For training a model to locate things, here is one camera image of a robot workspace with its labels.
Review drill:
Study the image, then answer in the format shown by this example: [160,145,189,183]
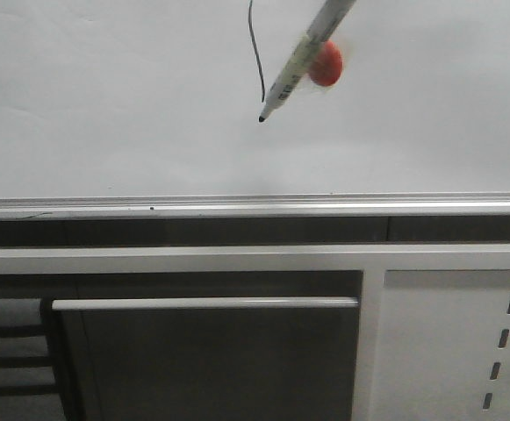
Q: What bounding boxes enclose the dark panel with white rail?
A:
[52,296,360,420]

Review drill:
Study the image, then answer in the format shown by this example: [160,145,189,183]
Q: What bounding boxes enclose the white perforated side panel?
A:
[371,270,510,420]

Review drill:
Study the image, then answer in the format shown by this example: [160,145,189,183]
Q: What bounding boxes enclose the white whiteboard with aluminium frame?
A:
[0,1,510,218]

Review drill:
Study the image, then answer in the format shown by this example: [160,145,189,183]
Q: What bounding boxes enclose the white black-tip whiteboard marker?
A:
[258,0,355,123]

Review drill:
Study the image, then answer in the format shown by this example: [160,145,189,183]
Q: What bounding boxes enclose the white metal workbench frame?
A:
[0,244,510,420]

